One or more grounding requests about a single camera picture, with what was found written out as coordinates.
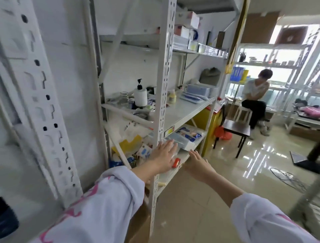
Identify person's left hand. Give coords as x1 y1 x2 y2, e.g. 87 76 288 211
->
149 140 178 174

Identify person's right hand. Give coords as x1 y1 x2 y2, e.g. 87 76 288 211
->
183 150 217 183

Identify person's left forearm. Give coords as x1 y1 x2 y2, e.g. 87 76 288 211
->
31 160 163 243

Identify person's right forearm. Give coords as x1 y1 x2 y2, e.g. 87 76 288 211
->
205 172 319 243

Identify clear plastic storage box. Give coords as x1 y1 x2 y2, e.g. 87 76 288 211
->
164 126 204 152

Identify blue and white packet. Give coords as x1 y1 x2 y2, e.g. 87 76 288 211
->
137 145 153 161

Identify yellow bin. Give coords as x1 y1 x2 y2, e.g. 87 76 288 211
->
191 107 223 157

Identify orange plastic bag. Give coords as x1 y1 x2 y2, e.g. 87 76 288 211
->
214 125 233 141

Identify yellow plastic bag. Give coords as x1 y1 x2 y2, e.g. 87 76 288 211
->
111 135 143 157

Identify dark square table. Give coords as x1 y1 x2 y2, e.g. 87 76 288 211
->
213 119 251 159

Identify blue flat packets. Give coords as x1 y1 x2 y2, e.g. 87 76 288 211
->
180 92 209 103

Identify white pump bottle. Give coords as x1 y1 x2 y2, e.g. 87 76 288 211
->
133 79 148 108

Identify white stool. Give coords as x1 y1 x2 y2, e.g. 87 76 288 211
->
233 105 253 126

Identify brown cardboard box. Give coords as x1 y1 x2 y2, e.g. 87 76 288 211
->
124 188 151 243

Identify grey bag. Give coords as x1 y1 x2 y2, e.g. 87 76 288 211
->
199 67 221 87

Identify white metal shelf rack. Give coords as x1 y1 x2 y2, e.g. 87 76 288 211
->
0 0 247 243

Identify blue folders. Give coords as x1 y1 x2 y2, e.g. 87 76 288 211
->
230 65 244 82

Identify row of clear plastic boxes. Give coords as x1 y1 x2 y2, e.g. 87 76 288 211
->
173 35 228 58

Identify black table base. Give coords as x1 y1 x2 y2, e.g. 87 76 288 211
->
297 136 320 174

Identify pink cloth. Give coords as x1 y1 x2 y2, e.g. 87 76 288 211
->
299 106 320 116

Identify white background shelf rack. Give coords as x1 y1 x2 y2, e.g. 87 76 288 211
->
226 24 320 133

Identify pink and white box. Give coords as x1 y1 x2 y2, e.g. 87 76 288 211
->
175 11 200 29

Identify brown cardboard sheet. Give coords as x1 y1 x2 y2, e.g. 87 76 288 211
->
240 11 281 45

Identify dark blue object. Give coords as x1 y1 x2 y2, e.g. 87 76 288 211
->
0 197 20 239

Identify wire frame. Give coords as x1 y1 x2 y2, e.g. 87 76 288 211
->
269 167 309 194

